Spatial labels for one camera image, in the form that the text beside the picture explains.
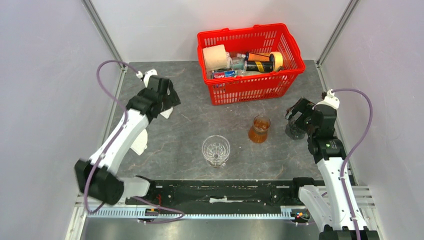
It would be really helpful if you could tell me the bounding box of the white paper coffee filter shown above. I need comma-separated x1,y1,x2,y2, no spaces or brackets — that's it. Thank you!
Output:
130,129,148,156
160,107,174,119

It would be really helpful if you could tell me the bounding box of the clear glass dripper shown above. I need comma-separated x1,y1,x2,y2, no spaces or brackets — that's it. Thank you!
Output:
201,135,231,168

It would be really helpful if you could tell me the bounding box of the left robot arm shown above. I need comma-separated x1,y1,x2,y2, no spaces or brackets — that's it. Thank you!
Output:
74,74,181,205

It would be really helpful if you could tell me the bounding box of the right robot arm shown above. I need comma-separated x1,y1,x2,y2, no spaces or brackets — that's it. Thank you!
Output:
285,97,380,240

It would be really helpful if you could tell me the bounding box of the dark glass dripper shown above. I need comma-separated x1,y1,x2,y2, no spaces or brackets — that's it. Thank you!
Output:
285,118,306,141

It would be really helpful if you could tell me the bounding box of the glass carafe with coffee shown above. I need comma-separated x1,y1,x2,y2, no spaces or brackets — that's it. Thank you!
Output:
248,114,271,144

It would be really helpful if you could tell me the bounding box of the yellow masking tape roll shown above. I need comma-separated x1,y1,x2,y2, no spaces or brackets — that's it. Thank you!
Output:
269,51,284,72

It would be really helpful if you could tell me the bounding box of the blue red packet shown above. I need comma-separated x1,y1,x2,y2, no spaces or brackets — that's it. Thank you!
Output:
210,70,239,79

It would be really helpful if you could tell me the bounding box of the beige paper towel roll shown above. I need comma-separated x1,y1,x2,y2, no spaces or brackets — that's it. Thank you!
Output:
202,44,228,71

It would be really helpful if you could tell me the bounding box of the black orange cylindrical can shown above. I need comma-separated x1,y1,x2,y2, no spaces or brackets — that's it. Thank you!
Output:
244,52,274,73

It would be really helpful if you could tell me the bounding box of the clear plastic bottle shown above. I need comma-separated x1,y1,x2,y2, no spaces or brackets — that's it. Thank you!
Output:
229,53,246,70

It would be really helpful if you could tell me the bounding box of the red plastic shopping basket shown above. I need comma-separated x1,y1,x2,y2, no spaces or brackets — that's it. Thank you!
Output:
197,23,306,106

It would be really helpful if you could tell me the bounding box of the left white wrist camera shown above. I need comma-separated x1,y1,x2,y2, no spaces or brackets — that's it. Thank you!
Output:
135,69,158,88

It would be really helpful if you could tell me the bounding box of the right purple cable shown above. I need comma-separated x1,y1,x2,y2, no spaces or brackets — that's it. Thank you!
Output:
332,88,374,240

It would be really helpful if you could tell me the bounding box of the purple cable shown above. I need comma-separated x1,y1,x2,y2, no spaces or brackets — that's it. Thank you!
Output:
332,88,374,240
82,60,143,215

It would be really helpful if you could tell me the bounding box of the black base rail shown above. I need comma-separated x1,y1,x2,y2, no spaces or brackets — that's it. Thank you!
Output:
114,178,357,216

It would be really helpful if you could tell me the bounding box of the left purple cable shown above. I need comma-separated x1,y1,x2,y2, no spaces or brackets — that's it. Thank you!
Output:
82,60,143,215

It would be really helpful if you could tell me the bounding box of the white slotted cable duct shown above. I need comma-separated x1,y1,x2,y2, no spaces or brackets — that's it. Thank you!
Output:
89,205,308,221

